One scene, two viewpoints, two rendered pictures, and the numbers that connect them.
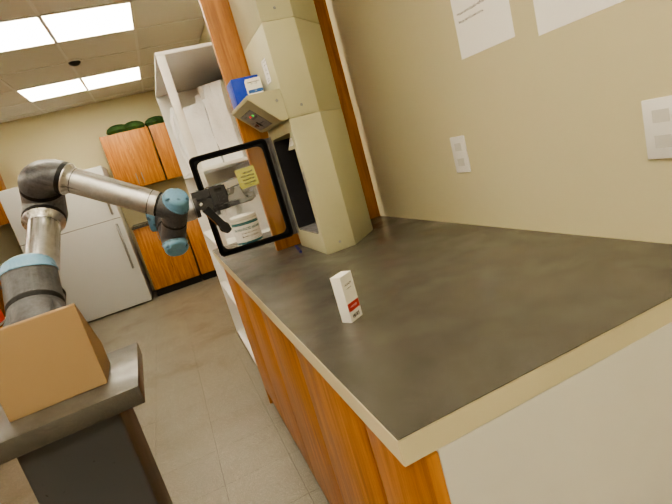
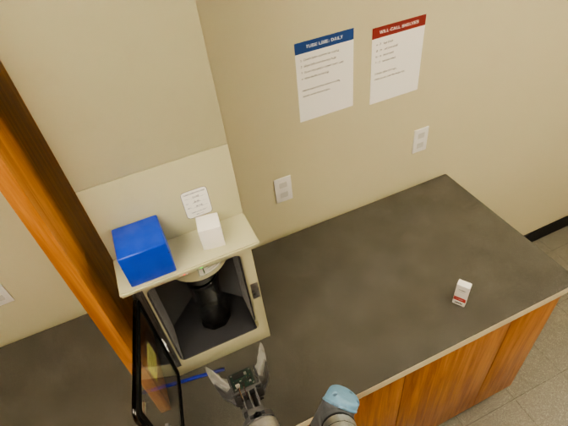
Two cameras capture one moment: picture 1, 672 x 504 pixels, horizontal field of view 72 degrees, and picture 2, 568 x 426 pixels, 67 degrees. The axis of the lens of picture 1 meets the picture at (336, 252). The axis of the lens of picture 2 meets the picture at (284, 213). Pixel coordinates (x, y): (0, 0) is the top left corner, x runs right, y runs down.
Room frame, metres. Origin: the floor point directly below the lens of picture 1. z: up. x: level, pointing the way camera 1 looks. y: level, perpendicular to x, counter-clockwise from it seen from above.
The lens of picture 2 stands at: (1.48, 0.82, 2.22)
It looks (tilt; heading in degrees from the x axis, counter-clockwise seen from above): 43 degrees down; 270
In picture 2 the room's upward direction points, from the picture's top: 8 degrees counter-clockwise
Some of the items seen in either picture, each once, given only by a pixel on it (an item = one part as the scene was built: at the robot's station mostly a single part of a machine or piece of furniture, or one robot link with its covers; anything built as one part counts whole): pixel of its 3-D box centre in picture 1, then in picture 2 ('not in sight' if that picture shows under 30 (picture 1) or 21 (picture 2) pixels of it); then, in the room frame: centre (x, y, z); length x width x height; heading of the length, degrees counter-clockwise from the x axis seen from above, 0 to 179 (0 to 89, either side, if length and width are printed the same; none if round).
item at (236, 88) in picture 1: (245, 92); (144, 250); (1.79, 0.16, 1.55); 0.10 x 0.10 x 0.09; 18
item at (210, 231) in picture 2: (254, 88); (210, 231); (1.65, 0.11, 1.54); 0.05 x 0.05 x 0.06; 10
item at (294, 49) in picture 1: (315, 140); (186, 252); (1.77, -0.04, 1.32); 0.32 x 0.25 x 0.77; 18
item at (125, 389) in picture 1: (67, 397); not in sight; (0.98, 0.67, 0.92); 0.32 x 0.32 x 0.04; 21
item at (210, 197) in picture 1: (211, 200); (250, 398); (1.62, 0.36, 1.22); 0.12 x 0.08 x 0.09; 108
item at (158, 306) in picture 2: (324, 175); (197, 281); (1.77, -0.04, 1.19); 0.26 x 0.24 x 0.35; 18
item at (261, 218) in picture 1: (242, 198); (161, 390); (1.85, 0.29, 1.19); 0.30 x 0.01 x 0.40; 99
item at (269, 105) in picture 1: (257, 115); (191, 264); (1.71, 0.13, 1.46); 0.32 x 0.12 x 0.10; 18
